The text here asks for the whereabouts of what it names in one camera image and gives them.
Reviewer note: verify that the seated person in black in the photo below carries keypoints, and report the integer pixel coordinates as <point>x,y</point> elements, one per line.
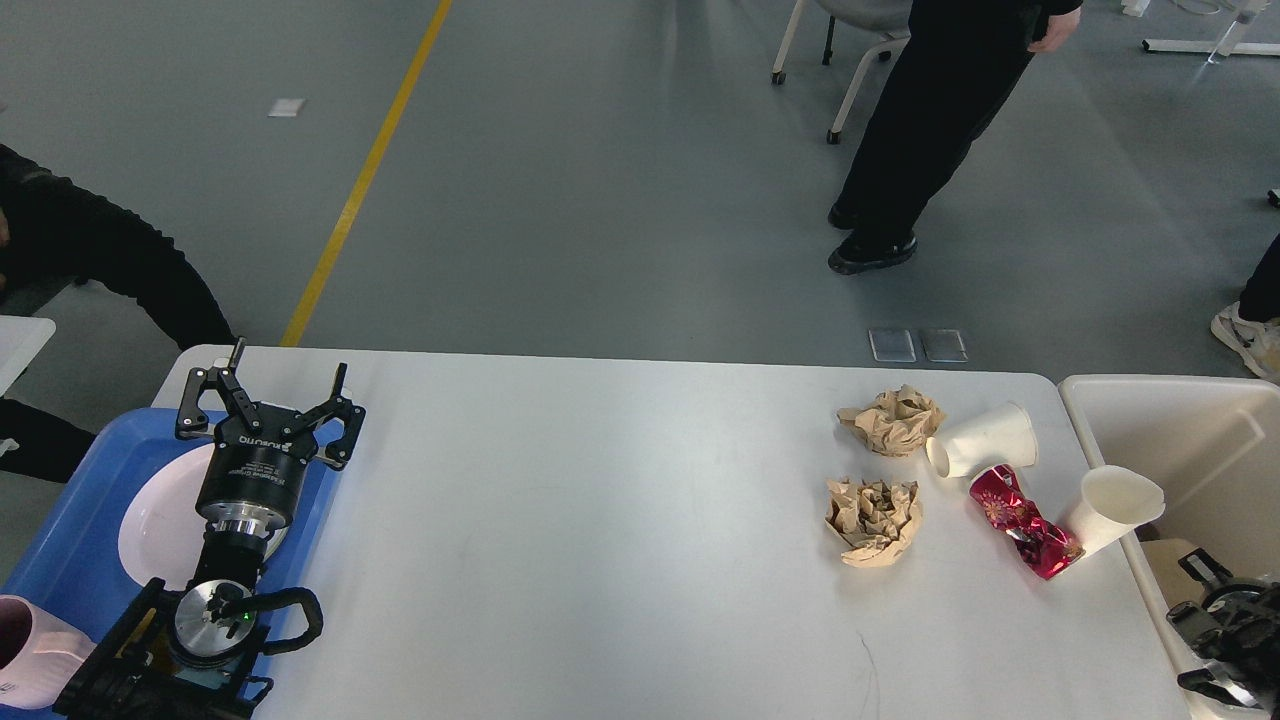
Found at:
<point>53,228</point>

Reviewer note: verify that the person with white sneakers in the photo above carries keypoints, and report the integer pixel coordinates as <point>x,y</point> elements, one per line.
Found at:
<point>1250,326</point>

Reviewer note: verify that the brown paper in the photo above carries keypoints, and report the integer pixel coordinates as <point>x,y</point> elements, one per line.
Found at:
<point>897,423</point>
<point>878,520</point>

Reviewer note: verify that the blue plastic tray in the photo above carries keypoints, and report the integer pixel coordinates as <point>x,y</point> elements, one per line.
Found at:
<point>73,569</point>

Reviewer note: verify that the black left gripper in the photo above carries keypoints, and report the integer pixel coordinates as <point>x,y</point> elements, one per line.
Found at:
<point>255,470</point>

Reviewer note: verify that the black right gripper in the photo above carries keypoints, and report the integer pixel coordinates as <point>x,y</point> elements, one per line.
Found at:
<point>1237,627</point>

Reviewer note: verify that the metal floor plate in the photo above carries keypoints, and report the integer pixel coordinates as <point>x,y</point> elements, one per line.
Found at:
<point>892,345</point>
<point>942,345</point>

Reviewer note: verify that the brown paper bag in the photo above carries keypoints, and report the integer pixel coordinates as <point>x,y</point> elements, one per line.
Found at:
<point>1174,582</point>

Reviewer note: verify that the metal floor plate left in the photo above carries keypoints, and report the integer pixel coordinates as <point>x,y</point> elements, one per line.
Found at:
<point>892,345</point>

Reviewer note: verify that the white floor stand base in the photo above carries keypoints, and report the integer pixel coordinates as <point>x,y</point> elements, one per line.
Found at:
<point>1211,31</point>

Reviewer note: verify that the pink plate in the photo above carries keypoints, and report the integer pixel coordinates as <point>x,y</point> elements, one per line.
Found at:
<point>162,534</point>

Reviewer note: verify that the white paper cup right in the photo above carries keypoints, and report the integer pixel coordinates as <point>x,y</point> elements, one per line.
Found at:
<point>1109,503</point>

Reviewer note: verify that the pink mug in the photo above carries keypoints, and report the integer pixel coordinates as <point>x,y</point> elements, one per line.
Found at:
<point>39,654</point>

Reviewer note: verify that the crushed red can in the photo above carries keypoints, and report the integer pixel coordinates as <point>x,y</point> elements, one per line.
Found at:
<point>1044,547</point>

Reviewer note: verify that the white side table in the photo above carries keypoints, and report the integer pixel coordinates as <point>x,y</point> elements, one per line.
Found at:
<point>22,337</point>

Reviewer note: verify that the beige plastic bin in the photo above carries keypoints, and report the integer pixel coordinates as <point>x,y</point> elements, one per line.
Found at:
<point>1213,445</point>

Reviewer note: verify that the white paper cup lying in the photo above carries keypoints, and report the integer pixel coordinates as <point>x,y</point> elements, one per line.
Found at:
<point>1003,435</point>

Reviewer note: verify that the teal mug yellow inside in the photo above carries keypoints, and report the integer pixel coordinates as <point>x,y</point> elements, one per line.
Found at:
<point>157,654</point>

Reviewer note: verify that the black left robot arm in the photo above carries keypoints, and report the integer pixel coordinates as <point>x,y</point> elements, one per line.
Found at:
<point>190,654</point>

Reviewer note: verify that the white rolling chair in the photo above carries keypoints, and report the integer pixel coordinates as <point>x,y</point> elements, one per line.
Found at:
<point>864,35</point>

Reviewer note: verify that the standing person in black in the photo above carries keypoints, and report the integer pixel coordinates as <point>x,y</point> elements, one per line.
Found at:
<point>962,61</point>

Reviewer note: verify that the metal floor plate right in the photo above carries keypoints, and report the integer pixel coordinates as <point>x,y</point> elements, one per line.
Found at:
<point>942,345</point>

